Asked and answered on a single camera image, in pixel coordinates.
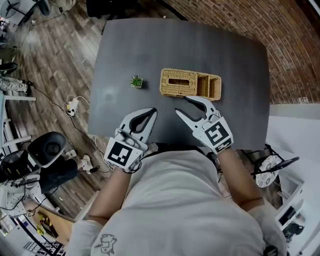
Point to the black floor fan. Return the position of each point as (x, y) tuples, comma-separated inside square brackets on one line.
[(10, 7)]

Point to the white metal frame table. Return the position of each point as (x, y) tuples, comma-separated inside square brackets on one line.
[(15, 98)]

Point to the woven wicker box lid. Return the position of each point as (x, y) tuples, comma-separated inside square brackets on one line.
[(178, 88)]

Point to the woven wicker box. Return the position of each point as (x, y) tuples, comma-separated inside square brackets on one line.
[(208, 86)]

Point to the black and white device head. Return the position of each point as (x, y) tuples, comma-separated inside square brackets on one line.
[(48, 148)]

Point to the person's grey shirt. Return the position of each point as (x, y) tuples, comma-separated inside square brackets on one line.
[(180, 207)]

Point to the white power adapter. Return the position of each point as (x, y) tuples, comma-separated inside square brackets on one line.
[(86, 163)]

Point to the black chair with patterned cushion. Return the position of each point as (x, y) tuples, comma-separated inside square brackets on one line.
[(266, 171)]

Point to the person's left forearm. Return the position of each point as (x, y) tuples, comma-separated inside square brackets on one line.
[(112, 192)]

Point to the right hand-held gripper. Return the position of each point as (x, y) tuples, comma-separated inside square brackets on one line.
[(216, 135)]

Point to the person's right forearm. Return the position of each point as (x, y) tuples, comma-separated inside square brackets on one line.
[(237, 180)]

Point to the white shelf unit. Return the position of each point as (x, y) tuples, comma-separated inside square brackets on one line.
[(297, 200)]

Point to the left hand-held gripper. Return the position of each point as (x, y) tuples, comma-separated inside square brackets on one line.
[(118, 153)]

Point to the small potted green plant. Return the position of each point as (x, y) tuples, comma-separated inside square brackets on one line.
[(136, 81)]

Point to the white power strip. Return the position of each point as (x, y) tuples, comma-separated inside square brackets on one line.
[(72, 103)]

